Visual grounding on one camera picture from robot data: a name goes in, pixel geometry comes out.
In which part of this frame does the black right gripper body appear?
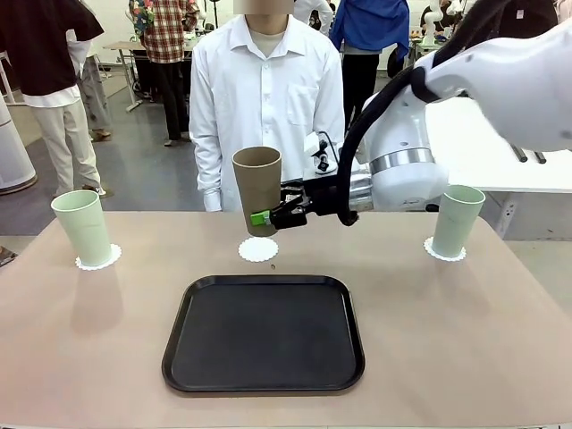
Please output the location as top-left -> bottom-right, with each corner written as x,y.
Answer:
306,176 -> 344,219

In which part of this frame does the tall brown plastic cup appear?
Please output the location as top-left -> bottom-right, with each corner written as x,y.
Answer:
231,146 -> 283,237

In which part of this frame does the white paper doily coaster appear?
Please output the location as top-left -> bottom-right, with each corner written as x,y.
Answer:
74,243 -> 123,273
423,238 -> 468,263
238,236 -> 280,264

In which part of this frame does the tall pale green plastic cup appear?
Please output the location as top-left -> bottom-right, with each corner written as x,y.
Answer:
431,184 -> 487,259
50,189 -> 113,268

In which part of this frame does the person's right forearm white sleeve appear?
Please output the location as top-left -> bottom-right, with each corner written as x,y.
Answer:
195,142 -> 224,213

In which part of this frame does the person in white shirt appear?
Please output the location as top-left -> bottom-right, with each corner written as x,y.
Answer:
189,13 -> 346,214

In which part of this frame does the black plastic serving tray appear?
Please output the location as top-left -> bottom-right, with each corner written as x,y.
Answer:
161,274 -> 366,394

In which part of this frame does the white table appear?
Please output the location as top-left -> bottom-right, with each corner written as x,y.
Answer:
424,96 -> 572,214

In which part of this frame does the person in blue jacket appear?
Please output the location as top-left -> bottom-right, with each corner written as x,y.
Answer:
330,0 -> 411,135

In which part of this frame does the person in plaid shirt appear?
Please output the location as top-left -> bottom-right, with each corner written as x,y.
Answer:
128,0 -> 201,147

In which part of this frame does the person in grey trousers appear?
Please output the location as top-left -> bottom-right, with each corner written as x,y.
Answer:
66,30 -> 113,143

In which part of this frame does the grey workshop desk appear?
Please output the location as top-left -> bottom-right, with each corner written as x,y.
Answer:
103,39 -> 198,114

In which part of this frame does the black coat on stand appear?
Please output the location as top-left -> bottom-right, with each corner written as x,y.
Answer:
464,0 -> 560,44

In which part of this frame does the white cylindrical appliance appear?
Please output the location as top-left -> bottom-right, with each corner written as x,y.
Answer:
0,93 -> 38,194

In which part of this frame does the person in black top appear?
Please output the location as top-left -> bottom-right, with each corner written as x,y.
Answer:
0,0 -> 106,198

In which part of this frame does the black cable hose right arm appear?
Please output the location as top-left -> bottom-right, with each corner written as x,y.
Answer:
337,0 -> 492,227

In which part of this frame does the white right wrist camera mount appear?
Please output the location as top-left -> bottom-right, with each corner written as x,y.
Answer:
303,130 -> 337,176

